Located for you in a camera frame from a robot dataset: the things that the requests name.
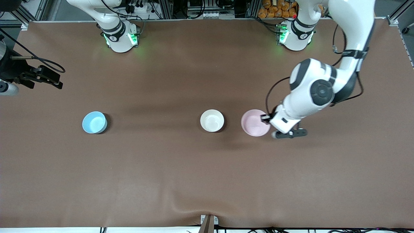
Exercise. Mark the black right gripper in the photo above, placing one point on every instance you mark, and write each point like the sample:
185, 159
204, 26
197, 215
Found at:
13, 69

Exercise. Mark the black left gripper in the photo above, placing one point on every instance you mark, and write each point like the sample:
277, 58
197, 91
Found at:
271, 116

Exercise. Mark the pink bowl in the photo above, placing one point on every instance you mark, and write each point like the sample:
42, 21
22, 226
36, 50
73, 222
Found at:
254, 124

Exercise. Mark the light blue bowl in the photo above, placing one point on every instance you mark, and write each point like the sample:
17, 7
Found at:
93, 123

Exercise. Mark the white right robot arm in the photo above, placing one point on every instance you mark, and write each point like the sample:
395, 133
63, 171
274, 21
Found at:
118, 42

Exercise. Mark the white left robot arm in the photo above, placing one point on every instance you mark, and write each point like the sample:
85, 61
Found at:
307, 97

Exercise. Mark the white bowl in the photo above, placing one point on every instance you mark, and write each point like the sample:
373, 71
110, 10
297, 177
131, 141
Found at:
212, 120

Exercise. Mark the brown table mat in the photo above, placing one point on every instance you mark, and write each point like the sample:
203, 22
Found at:
207, 178

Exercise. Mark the bag of orange items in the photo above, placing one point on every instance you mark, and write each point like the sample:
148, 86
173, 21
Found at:
275, 9

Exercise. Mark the white power strip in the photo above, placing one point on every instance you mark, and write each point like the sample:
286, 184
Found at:
210, 15
140, 9

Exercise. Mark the aluminium frame profile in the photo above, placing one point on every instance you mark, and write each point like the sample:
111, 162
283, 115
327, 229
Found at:
393, 21
24, 26

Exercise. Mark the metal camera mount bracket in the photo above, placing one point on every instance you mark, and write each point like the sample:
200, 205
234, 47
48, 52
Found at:
207, 226

